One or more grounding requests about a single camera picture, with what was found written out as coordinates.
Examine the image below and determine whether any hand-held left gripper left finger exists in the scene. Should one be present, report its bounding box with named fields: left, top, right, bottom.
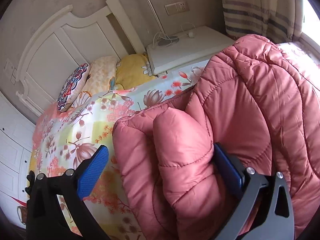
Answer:
left=26, top=145, right=110, bottom=240

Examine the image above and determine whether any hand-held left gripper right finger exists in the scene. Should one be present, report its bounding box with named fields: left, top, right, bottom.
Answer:
left=210, top=143, right=295, bottom=240

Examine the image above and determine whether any pink quilted jacket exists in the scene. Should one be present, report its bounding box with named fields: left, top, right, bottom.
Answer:
left=112, top=34, right=320, bottom=240

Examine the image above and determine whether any floral bed sheet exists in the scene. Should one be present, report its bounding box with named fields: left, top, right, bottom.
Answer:
left=30, top=60, right=213, bottom=240

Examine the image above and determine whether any white wardrobe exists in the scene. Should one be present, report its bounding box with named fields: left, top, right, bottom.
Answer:
left=0, top=91, right=37, bottom=214

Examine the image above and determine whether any round patterned cushion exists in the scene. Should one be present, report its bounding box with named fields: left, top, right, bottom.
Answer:
left=57, top=63, right=90, bottom=112

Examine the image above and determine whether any peach patterned pillow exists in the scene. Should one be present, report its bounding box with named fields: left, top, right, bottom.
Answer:
left=80, top=56, right=118, bottom=98

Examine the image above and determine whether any yellow pillow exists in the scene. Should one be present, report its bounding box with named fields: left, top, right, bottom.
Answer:
left=115, top=53, right=157, bottom=90

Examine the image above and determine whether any white nightstand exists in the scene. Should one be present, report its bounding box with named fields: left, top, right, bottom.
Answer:
left=146, top=25, right=237, bottom=75

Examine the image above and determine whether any white wooden headboard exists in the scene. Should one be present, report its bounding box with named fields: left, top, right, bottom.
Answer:
left=15, top=0, right=148, bottom=117

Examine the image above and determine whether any white desk lamp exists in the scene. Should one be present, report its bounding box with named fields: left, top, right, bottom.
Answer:
left=139, top=0, right=180, bottom=47

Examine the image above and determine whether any striped curtain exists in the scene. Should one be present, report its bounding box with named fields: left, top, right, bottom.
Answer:
left=217, top=0, right=304, bottom=44

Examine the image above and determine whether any window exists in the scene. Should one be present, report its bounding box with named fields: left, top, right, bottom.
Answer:
left=299, top=0, right=320, bottom=55

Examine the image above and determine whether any beige wall switch plate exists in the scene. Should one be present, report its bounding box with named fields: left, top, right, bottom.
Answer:
left=4, top=59, right=19, bottom=84

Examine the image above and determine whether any white cable with plug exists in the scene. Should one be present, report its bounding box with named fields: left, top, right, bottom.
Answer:
left=152, top=22, right=197, bottom=46

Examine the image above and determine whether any beige wall socket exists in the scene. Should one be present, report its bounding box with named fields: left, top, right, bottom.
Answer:
left=164, top=1, right=190, bottom=15

